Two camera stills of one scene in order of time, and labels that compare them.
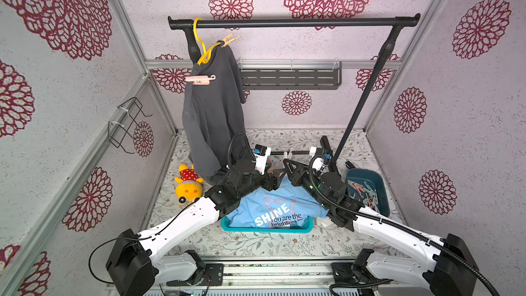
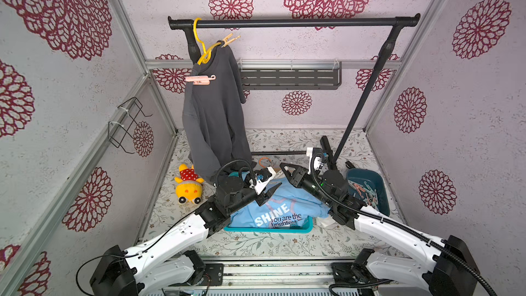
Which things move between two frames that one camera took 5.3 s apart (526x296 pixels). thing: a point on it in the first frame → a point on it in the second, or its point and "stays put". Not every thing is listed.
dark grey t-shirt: x=212 y=114 stays put
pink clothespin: x=200 y=80 stays put
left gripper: x=270 y=183 → x=264 y=198
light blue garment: x=290 y=205 stays put
